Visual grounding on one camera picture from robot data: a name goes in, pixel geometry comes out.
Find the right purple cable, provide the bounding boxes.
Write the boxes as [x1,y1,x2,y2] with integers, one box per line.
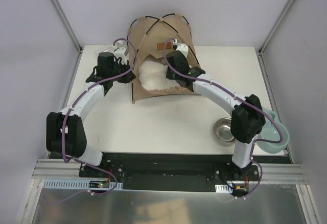
[162,38,284,202]

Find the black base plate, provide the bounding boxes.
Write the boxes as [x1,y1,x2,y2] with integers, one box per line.
[79,153,261,192]

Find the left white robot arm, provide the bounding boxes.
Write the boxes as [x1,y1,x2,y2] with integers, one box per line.
[46,47,135,178]

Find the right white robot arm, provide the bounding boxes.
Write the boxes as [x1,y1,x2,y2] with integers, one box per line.
[163,51,265,181]

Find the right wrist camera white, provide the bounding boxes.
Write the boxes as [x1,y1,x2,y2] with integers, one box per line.
[172,39,189,57]

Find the steel pet bowl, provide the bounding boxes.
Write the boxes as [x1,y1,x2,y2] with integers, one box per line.
[214,117,236,144]

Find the beige fabric pet tent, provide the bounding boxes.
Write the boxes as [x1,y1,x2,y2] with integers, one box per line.
[126,13,201,105]

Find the cream white pillow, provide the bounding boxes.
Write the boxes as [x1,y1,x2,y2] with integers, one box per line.
[139,56,180,92]

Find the green double pet bowl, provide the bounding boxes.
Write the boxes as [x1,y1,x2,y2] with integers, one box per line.
[257,108,290,154]

